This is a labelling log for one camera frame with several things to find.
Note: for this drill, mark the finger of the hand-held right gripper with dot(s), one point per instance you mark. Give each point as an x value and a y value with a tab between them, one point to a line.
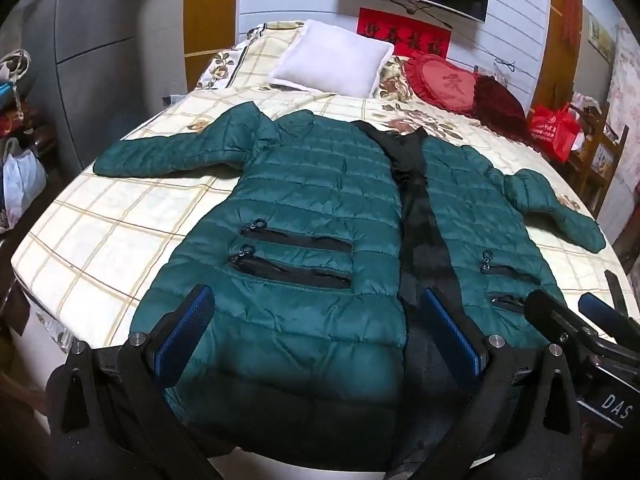
560	317
607	312

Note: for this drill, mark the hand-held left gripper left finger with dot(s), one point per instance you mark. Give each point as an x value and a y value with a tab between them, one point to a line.
182	331

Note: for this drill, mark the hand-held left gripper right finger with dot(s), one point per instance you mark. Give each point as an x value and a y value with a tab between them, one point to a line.
446	331

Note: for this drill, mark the green puffer jacket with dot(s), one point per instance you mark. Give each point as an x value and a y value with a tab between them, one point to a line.
310	220

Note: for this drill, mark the bed with floral sheet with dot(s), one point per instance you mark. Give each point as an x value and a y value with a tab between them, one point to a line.
115	230

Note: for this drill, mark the wooden chair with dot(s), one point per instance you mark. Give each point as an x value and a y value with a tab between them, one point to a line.
600	155

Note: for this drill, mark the red shopping bag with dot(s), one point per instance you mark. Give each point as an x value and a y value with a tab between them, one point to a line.
552	130

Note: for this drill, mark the pink patterned curtain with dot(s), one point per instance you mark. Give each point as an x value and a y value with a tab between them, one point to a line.
626	120

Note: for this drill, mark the white plastic bag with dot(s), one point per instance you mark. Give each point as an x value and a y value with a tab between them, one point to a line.
22	182

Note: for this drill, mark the dark red velvet pillow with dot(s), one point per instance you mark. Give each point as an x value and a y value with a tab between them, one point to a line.
500	102

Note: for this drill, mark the red heart-shaped pillow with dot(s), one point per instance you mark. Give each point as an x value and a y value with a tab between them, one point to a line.
447	82

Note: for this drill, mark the grey wardrobe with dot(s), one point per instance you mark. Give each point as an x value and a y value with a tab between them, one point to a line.
85	55

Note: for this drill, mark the white square pillow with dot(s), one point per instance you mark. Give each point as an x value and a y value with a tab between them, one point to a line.
327	62

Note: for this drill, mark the framed wall picture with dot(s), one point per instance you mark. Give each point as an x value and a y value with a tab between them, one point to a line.
601	37

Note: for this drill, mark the orange wooden wall panel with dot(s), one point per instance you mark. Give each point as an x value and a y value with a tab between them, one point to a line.
210	15
557	35

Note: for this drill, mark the red wall banner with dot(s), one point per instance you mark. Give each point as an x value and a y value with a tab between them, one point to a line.
400	35

